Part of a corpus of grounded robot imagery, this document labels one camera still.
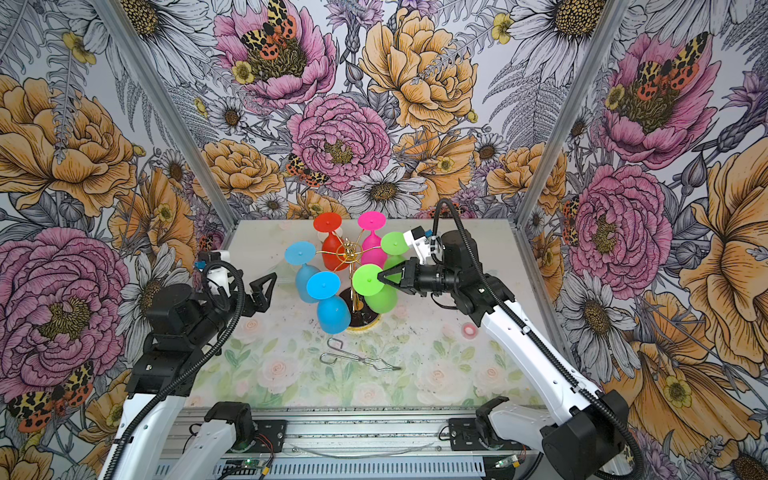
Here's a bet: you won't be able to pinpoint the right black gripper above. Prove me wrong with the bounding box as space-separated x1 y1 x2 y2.
378 256 460 299

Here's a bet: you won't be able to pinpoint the green wine glass front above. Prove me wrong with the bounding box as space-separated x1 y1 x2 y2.
352 264 398 314

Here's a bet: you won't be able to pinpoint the green wine glass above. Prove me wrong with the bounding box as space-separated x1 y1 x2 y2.
381 232 409 270
352 264 398 314

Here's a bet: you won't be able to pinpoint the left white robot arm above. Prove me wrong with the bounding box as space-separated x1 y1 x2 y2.
99 269 287 479

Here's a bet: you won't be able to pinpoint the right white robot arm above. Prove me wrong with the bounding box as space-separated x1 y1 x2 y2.
377 199 646 479

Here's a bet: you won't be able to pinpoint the pink wine glass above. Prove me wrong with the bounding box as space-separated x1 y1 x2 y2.
357 211 388 268

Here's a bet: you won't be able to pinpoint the blue wine glass rear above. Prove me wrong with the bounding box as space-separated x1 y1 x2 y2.
284 241 320 304

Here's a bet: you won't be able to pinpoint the blue wine glass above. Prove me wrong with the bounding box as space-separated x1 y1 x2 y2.
306 271 351 335
284 241 320 304

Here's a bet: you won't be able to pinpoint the red wine glass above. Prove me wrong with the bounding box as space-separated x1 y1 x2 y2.
313 212 347 272

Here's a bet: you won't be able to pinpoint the blue wine glass front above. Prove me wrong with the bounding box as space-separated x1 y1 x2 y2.
306 271 351 335

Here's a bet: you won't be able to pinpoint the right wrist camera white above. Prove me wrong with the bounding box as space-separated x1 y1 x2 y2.
403 226 442 264

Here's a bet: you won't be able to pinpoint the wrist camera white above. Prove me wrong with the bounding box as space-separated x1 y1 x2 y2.
195 250 231 296
403 226 442 264

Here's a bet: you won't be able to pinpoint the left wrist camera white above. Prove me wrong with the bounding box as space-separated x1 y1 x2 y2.
195 250 231 296

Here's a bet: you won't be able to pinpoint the gold wire glass rack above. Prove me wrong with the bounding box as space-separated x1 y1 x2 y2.
336 239 384 332

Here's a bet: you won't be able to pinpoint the metal wire tongs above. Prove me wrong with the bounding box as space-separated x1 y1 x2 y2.
319 337 401 372

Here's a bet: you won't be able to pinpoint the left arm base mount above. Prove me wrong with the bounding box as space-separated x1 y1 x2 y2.
230 419 288 454

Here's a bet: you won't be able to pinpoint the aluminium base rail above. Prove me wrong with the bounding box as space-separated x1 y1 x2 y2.
154 407 558 479

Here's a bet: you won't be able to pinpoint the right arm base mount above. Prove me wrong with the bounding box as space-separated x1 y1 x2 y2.
447 417 503 451

